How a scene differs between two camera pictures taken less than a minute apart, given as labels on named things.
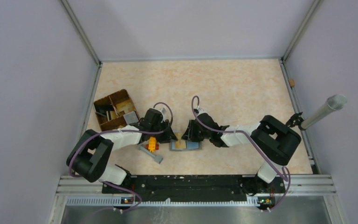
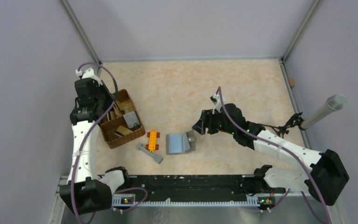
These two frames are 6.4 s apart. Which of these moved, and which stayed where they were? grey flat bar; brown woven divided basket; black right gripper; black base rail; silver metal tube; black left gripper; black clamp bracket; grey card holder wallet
Moved: grey card holder wallet; black right gripper; black left gripper
Stayed: grey flat bar; brown woven divided basket; black clamp bracket; silver metal tube; black base rail
